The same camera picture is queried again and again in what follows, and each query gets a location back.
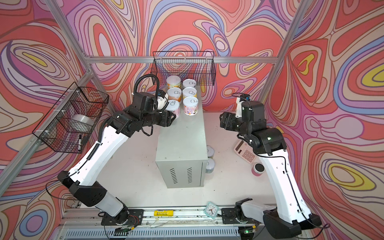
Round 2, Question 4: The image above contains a teal alarm clock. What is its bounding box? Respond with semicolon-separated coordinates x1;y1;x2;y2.
204;202;219;219

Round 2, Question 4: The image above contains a white brown label can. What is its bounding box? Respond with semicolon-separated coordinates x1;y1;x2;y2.
182;79;197;88

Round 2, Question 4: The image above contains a silver tape roll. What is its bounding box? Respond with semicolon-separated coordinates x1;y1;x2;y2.
72;114;95;126

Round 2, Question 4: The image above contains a black wire basket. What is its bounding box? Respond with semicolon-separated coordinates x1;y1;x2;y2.
33;83;109;154
151;50;216;88

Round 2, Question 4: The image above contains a black wire basket left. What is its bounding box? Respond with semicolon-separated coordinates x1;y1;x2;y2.
33;83;109;154

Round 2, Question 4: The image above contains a blue can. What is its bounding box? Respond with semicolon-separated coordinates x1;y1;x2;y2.
206;158;216;174

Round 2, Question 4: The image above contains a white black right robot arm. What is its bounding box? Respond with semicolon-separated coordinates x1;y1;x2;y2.
220;100;323;239

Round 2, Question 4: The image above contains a pink round container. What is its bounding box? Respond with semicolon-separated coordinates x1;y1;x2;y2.
252;163;265;177

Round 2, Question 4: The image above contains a black wire basket rear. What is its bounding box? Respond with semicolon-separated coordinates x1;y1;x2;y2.
151;50;216;88

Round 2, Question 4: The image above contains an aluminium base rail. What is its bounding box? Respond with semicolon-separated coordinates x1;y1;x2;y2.
59;205;283;229

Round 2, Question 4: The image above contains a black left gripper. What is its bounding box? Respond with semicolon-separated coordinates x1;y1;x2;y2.
140;109;178;129

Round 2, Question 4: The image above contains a pink calculator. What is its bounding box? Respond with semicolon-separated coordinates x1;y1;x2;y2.
234;140;257;164

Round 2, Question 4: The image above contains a grey metal cabinet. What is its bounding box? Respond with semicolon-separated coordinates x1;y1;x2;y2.
155;90;208;189

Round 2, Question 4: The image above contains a green circuit board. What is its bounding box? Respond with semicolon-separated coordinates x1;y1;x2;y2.
114;228;134;237

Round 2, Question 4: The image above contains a green label can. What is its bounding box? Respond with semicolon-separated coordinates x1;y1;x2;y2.
207;146;215;158

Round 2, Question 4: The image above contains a pink label can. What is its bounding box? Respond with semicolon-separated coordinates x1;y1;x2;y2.
183;97;199;116
167;87;182;103

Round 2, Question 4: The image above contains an orange fruit can plastic lid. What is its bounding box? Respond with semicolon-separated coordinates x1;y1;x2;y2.
166;75;181;89

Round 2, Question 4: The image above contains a black marker pen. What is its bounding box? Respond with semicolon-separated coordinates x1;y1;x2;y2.
78;134;82;152

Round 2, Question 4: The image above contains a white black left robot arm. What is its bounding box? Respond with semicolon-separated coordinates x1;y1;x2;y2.
58;90;176;225

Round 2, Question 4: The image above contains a white vented cable duct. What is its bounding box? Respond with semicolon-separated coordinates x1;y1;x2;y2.
57;227;241;240

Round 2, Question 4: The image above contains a can one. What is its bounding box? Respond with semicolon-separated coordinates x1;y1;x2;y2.
166;100;180;119

